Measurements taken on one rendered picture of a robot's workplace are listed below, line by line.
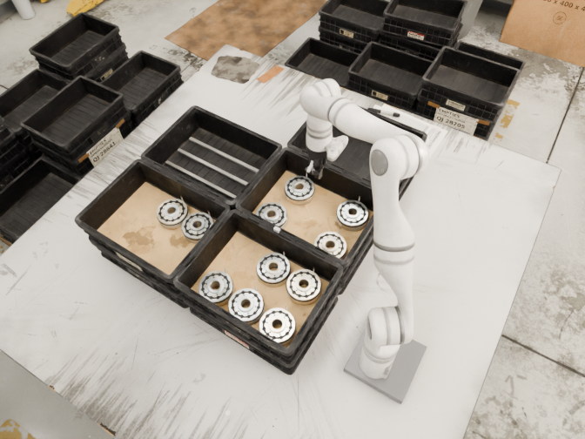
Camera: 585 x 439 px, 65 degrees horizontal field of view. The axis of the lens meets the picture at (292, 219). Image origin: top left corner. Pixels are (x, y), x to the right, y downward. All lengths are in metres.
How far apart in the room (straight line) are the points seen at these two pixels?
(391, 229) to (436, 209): 0.78
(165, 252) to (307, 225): 0.46
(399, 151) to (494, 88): 1.72
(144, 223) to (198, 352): 0.46
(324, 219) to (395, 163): 0.62
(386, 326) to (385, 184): 0.35
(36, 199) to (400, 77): 2.02
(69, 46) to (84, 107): 0.55
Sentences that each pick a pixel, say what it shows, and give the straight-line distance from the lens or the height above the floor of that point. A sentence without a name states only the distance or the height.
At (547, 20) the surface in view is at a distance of 3.78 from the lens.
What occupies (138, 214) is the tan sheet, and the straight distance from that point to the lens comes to 1.63.
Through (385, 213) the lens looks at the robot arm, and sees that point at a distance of 0.99.
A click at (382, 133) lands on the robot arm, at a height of 1.35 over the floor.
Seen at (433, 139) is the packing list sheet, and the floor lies 0.70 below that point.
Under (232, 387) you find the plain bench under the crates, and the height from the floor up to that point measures 0.70.
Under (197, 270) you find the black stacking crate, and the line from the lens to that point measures 1.41.
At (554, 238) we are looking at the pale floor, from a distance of 2.77.
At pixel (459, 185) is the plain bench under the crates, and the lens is 1.85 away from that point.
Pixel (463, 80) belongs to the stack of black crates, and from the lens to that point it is 2.63.
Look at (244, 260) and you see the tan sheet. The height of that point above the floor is 0.83.
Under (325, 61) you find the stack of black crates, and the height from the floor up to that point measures 0.27.
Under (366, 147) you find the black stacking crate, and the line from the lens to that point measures 1.72.
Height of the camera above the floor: 2.10
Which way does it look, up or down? 57 degrees down
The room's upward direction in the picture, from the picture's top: 3 degrees counter-clockwise
